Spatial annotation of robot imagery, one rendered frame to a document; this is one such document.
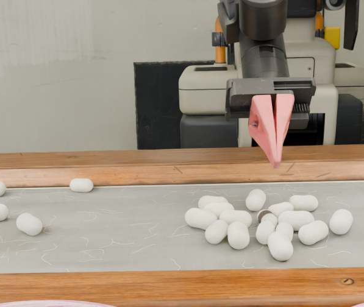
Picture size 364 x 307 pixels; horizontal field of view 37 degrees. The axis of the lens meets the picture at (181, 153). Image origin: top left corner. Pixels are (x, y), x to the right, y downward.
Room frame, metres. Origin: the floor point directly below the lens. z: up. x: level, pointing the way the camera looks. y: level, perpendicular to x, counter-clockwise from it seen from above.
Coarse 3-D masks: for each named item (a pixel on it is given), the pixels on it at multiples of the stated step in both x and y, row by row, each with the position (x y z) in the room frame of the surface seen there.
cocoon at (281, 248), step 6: (276, 234) 0.48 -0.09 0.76; (282, 234) 0.48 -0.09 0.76; (270, 240) 0.48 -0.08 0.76; (276, 240) 0.47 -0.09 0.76; (282, 240) 0.47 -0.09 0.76; (288, 240) 0.47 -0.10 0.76; (270, 246) 0.47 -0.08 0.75; (276, 246) 0.46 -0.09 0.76; (282, 246) 0.46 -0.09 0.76; (288, 246) 0.46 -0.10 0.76; (276, 252) 0.46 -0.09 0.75; (282, 252) 0.46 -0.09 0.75; (288, 252) 0.46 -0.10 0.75; (276, 258) 0.46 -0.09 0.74; (282, 258) 0.46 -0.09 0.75; (288, 258) 0.46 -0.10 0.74
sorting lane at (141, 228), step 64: (64, 192) 0.69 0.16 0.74; (128, 192) 0.68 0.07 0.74; (192, 192) 0.68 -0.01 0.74; (320, 192) 0.66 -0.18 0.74; (0, 256) 0.50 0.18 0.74; (64, 256) 0.49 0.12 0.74; (128, 256) 0.49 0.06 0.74; (192, 256) 0.48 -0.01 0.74; (256, 256) 0.48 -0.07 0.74; (320, 256) 0.47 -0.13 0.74
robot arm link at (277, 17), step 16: (240, 0) 0.64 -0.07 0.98; (256, 0) 0.62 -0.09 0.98; (272, 0) 0.62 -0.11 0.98; (224, 16) 0.73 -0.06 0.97; (240, 16) 0.66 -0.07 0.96; (256, 16) 0.63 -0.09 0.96; (272, 16) 0.63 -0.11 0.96; (224, 32) 0.74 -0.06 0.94; (256, 32) 0.65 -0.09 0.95; (272, 32) 0.65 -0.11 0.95
